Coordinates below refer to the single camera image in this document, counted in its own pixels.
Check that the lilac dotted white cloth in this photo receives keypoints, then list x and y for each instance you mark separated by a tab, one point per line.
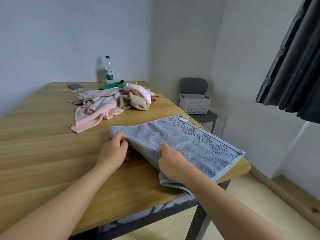
150	92

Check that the grey-blue towel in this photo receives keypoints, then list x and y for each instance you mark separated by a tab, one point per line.
195	144

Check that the wooden table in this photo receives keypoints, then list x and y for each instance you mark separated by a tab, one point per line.
37	147

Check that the person's left forearm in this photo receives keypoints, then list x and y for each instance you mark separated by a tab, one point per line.
55	204

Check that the green cloth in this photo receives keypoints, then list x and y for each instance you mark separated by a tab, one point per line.
111	85

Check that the pale pink towel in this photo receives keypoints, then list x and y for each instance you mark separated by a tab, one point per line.
92	97

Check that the person's right forearm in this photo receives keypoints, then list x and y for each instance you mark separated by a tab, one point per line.
230	212

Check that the clear green-label water bottle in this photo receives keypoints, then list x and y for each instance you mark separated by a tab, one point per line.
109	72

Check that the grey smartphone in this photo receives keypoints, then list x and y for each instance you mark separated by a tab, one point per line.
75	86

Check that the pink dotted cloth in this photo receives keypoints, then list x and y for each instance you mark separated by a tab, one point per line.
140	91

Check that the tan brown towel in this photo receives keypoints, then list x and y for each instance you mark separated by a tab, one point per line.
137	103

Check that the person's left hand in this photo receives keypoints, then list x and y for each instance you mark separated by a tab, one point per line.
112	153

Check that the white plastic basket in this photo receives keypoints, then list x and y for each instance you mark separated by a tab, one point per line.
195	105

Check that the grey chair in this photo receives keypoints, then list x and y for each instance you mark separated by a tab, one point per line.
193	84

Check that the dark grey curtain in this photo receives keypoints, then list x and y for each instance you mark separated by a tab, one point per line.
297	72

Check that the person's right hand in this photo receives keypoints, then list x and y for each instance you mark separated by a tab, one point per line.
175	166

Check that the salmon pink scalloped towel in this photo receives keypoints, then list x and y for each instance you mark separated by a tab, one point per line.
85	122

